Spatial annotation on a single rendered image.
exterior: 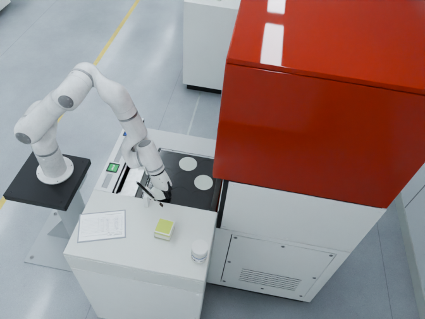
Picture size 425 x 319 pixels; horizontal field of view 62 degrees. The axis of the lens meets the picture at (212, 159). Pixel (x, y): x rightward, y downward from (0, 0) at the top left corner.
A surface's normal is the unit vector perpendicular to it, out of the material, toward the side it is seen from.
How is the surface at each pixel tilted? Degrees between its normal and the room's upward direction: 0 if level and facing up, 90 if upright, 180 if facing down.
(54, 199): 1
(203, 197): 0
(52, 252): 0
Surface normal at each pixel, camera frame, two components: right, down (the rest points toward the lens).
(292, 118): -0.17, 0.74
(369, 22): 0.07, -0.65
